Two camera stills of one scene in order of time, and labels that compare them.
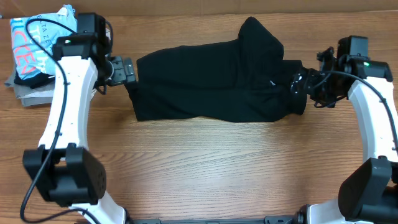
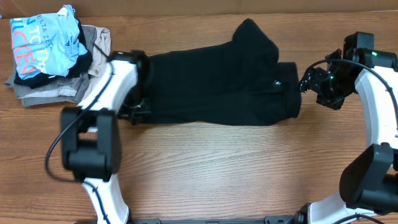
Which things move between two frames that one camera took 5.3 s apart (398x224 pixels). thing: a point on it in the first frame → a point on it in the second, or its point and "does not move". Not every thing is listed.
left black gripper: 123,75 → 147,107
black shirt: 245,79 does not move
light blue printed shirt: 29,58 does not move
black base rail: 281,219 does not move
